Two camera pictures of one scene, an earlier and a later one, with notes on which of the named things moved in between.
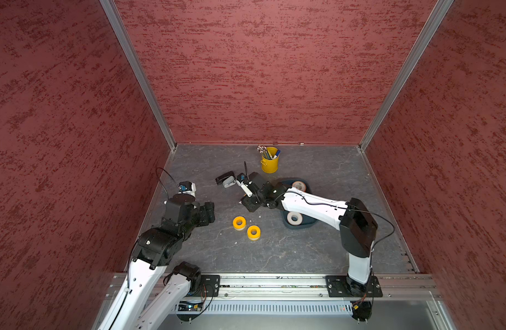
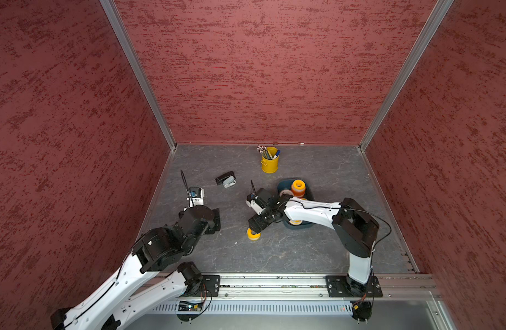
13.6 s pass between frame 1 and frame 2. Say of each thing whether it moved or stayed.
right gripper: moved
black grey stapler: stayed
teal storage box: stayed
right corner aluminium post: stayed
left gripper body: moved
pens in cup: stayed
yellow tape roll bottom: stayed
